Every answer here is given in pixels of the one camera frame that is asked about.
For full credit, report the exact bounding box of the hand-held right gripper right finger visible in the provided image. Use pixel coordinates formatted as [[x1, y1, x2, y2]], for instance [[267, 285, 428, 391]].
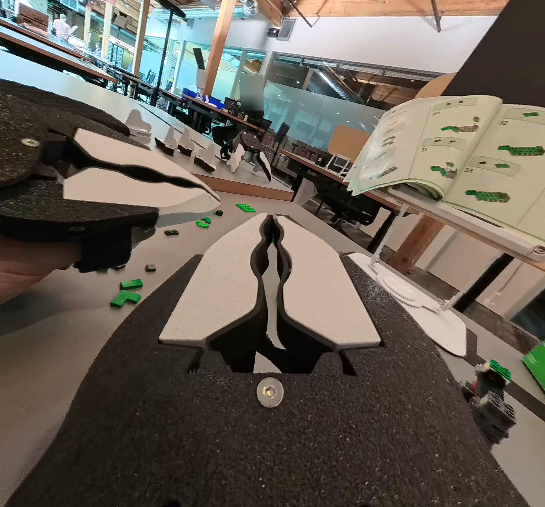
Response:
[[272, 214, 382, 352]]

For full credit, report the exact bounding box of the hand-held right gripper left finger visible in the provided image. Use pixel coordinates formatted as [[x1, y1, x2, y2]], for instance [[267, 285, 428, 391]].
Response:
[[159, 213, 273, 352]]

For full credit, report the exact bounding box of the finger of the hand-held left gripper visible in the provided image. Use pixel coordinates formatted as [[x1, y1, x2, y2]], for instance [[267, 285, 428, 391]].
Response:
[[63, 166, 221, 228], [67, 127, 210, 191]]

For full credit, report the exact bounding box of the raised grey side desk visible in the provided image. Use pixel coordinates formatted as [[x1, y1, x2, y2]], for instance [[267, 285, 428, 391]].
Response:
[[0, 49, 295, 202]]

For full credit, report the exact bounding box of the wooden background desk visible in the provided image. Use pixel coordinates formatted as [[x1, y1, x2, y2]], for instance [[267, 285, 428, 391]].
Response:
[[278, 149, 423, 219]]

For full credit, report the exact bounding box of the person's left hand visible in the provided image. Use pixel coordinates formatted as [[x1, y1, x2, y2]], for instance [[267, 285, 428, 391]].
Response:
[[0, 235, 82, 304]]

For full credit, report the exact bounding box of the green L-shaped brick plate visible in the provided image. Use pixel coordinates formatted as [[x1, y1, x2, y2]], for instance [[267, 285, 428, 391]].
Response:
[[110, 290, 142, 309]]

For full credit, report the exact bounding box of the white book stand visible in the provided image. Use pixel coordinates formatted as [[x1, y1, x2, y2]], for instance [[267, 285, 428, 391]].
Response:
[[347, 184, 545, 357]]

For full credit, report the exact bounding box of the black office chair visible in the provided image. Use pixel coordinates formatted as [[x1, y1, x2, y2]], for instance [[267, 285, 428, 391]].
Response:
[[210, 116, 274, 150]]

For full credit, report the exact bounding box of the long wooden table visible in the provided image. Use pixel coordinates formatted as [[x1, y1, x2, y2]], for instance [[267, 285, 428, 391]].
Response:
[[0, 17, 118, 85]]

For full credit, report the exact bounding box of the idle black gripper device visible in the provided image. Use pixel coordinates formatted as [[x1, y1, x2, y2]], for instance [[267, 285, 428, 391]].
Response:
[[219, 129, 273, 182]]

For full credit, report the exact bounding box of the wooden pillar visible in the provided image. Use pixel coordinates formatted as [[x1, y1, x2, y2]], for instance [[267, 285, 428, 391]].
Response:
[[202, 0, 238, 96]]

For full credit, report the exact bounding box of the black floor lamp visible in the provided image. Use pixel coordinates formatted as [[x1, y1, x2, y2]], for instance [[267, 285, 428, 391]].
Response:
[[154, 0, 188, 105]]

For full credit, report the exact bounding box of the partly built dark brick model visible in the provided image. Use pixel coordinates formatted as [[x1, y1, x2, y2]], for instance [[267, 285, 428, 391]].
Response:
[[458, 358, 518, 446]]

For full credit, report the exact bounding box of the open building instruction booklet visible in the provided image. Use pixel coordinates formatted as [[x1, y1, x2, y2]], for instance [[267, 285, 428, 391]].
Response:
[[343, 95, 545, 247]]

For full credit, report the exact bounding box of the black panel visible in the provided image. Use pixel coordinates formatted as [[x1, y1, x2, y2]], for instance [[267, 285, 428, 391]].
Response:
[[442, 0, 545, 98]]

